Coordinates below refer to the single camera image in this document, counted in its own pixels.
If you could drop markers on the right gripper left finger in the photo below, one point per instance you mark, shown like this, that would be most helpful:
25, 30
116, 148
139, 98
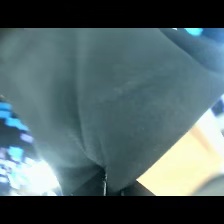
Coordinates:
95, 188

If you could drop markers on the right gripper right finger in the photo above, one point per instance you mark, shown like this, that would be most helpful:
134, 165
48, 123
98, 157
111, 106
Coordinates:
133, 190

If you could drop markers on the black garment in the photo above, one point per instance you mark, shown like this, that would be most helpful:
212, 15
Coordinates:
116, 100

